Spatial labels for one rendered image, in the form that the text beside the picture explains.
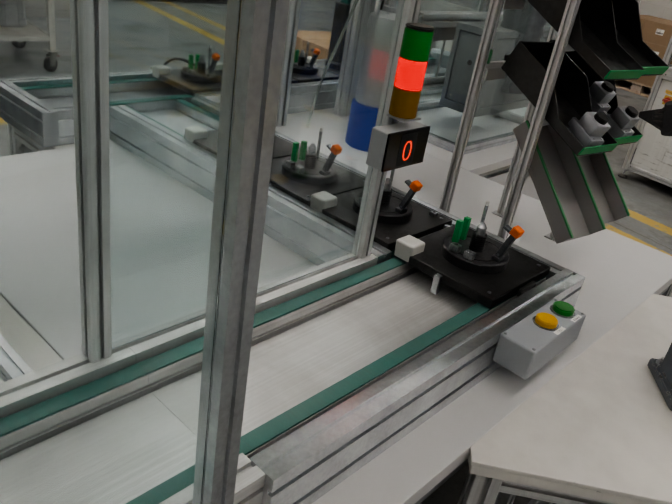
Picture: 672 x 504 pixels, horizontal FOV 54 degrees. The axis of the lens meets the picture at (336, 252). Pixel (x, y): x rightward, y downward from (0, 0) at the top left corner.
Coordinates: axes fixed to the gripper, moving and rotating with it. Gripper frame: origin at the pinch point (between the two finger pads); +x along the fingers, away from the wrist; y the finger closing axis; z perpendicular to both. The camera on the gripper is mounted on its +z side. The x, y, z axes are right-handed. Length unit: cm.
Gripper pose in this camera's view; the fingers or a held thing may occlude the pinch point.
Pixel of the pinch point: (665, 114)
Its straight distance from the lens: 145.4
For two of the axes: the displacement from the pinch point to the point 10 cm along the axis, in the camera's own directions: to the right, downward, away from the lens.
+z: 0.0, -9.6, -2.8
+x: -6.1, -2.3, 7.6
